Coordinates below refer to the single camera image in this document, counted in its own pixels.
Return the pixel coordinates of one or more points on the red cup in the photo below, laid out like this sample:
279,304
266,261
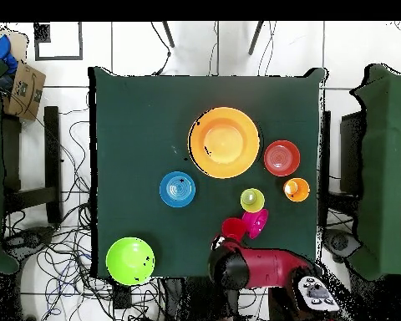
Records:
233,229

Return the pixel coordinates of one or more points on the magenta bowl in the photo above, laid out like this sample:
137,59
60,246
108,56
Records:
255,222

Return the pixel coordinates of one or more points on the flat-bottomed blue bowl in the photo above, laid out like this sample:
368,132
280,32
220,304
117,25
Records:
187,197

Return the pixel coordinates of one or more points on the green bowl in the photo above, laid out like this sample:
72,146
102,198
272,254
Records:
123,264

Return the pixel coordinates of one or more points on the large yellow bowl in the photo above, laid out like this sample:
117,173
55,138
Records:
224,143

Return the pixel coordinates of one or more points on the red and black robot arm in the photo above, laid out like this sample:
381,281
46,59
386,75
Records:
270,267

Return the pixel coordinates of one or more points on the pale yellow cup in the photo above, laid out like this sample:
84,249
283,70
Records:
258,205

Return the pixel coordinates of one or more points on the amber yellow cup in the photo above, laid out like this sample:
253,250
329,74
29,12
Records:
302,192

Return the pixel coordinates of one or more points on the orange bowl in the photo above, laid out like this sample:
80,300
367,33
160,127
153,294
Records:
282,158

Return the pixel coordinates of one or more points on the dark green tablecloth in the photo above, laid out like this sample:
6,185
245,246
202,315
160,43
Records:
147,107

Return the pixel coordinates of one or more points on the cardboard box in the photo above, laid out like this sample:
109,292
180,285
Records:
25,93

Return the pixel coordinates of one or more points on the blue cloth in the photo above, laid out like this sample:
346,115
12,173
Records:
1,53

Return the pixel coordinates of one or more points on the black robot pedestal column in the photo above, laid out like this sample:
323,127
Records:
187,301

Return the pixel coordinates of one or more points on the black pedestal foot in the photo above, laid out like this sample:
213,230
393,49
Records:
30,239
341,242

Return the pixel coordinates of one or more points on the black stool frame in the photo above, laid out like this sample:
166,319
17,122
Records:
51,150

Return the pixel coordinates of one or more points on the grey square frame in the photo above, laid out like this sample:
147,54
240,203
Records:
58,59

